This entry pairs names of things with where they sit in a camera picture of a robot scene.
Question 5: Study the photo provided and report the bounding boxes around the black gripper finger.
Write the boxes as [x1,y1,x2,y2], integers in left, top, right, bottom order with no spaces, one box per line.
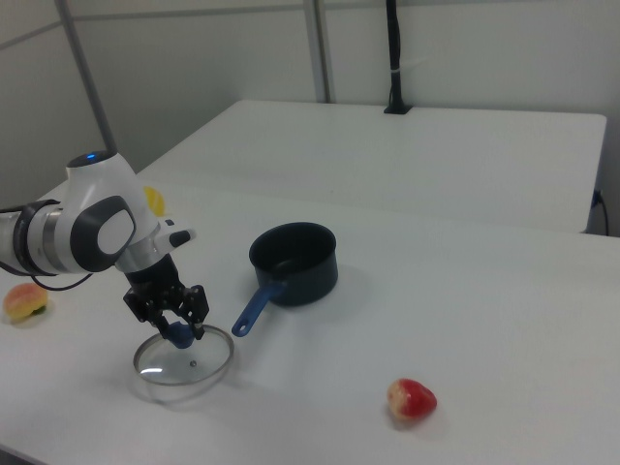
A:
[122,289,173,343]
[175,284,211,340]

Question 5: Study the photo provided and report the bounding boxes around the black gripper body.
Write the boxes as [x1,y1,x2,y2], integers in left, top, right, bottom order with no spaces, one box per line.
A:
[123,255,184,312]

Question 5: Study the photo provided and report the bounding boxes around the glass lid with blue knob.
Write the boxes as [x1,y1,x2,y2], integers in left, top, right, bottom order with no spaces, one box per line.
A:
[133,321,236,388]

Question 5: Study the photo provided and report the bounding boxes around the yellow toy melon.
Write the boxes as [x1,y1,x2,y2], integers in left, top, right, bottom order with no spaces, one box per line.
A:
[143,186,168,217]

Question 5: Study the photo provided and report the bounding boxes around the dark blue saucepan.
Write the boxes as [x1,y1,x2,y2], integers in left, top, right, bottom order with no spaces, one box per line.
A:
[231,221,339,339]

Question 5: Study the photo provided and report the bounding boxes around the toy peach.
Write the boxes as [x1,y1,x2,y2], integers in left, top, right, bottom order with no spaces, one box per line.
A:
[3,283,49,325]

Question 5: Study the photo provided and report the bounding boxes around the red toy strawberry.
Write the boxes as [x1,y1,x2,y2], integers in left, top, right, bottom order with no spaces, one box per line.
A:
[386,377,438,421]

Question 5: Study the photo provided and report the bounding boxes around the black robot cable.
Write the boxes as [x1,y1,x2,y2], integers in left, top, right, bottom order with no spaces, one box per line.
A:
[0,261,94,294]

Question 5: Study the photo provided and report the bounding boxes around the grey slanted partition post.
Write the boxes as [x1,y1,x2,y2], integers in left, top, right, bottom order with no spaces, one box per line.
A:
[53,0,118,154]

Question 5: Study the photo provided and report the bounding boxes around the grey upright partition post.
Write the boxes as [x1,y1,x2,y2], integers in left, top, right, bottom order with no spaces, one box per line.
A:
[303,0,336,104]

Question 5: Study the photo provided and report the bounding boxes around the black wall power cable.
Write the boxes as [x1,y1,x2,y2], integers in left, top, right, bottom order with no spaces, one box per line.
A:
[593,188,610,234]

